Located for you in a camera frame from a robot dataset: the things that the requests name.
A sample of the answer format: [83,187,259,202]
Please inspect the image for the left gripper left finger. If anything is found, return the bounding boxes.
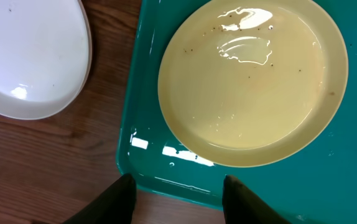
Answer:
[63,174,137,224]

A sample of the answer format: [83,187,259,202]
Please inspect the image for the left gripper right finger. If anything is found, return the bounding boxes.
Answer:
[222,175,290,224]

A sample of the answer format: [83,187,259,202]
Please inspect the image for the light green plate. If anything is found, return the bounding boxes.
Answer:
[157,1,348,167]

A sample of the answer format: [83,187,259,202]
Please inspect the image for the teal plastic tray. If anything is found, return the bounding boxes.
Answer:
[116,0,357,223]

